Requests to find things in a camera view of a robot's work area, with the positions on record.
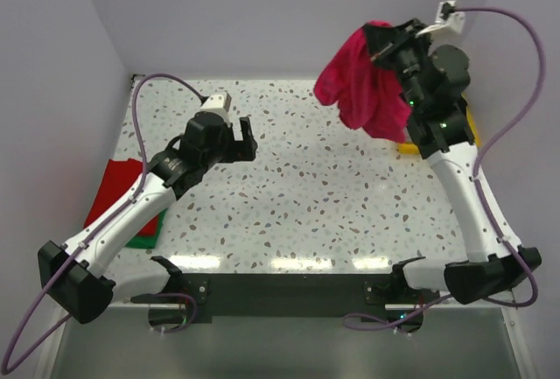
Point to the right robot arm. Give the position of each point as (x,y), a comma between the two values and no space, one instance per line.
(432,83)

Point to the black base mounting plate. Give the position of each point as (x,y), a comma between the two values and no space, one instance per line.
(296,295)

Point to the green folded t shirt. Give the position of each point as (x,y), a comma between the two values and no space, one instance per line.
(147,238)

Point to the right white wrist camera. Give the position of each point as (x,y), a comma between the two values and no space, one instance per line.
(449,21)

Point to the red folded t shirt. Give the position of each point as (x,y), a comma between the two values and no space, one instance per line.
(117,179)

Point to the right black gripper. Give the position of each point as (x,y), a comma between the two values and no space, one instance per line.
(404,35)

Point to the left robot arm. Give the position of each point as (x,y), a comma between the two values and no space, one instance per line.
(73,273)

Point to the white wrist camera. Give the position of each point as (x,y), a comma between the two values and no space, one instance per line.
(218,103)
(449,21)

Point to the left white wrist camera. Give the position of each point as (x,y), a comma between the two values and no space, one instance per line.
(218,103)

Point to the yellow plastic bin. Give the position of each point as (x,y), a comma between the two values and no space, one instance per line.
(426,135)

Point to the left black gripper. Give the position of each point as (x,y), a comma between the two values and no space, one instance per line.
(240,150)

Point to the pink t shirt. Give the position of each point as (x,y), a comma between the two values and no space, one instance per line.
(367,97)

